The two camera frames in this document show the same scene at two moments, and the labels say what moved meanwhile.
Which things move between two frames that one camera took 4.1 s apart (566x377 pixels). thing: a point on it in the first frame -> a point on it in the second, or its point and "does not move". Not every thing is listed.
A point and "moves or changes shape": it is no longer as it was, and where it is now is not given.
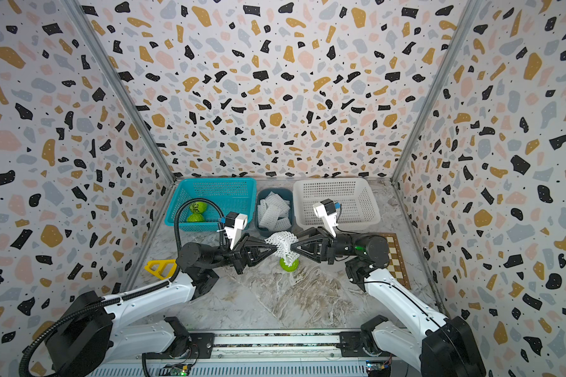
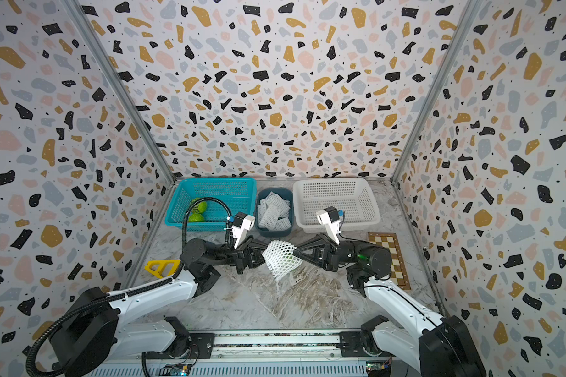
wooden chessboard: x=396 y=265 does not move
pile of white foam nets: x=273 y=211 does not move
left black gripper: x=247 y=254 does not move
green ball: x=284 y=240 moves or changes shape
